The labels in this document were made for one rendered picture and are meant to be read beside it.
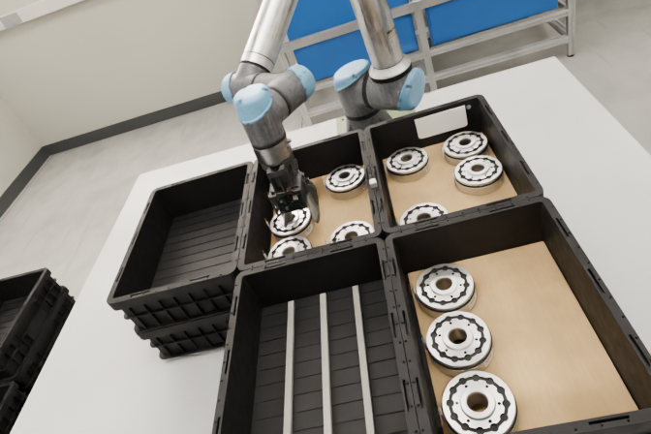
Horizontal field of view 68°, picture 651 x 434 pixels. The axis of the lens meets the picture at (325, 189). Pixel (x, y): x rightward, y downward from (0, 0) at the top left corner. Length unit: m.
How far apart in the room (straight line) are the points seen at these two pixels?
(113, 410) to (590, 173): 1.24
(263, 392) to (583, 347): 0.53
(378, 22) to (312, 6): 1.67
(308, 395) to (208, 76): 3.45
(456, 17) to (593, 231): 2.02
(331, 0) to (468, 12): 0.78
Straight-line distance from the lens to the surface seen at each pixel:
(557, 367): 0.84
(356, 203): 1.15
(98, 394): 1.33
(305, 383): 0.90
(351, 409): 0.85
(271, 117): 0.94
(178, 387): 1.20
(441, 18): 2.99
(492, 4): 3.04
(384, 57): 1.28
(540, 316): 0.89
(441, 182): 1.15
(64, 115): 4.70
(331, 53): 2.98
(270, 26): 1.13
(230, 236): 1.24
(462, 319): 0.85
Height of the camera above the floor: 1.56
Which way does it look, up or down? 36 degrees down
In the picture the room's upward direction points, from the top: 22 degrees counter-clockwise
